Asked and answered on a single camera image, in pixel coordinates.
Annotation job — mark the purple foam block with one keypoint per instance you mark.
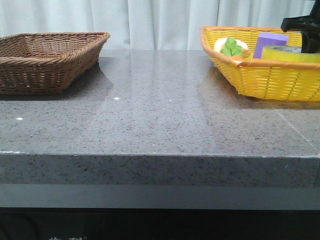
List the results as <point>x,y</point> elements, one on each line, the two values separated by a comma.
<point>269,39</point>

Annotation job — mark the white curtain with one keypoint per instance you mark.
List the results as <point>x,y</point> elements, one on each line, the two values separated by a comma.
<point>145,24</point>

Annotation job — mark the green leaf toy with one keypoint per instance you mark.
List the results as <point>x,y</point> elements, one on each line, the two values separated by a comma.
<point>231,48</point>

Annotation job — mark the orange carrot toy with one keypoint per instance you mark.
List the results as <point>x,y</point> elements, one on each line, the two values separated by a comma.
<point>240,57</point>

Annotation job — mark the yellow woven basket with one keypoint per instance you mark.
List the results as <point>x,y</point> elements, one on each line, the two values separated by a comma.
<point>261,78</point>

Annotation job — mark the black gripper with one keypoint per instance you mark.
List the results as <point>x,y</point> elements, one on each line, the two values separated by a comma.
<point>310,27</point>

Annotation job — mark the brown wicker basket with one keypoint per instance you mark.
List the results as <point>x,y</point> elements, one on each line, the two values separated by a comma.
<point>46,63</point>

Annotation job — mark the yellow packing tape roll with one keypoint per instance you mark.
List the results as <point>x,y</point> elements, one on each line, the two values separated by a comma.
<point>288,54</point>

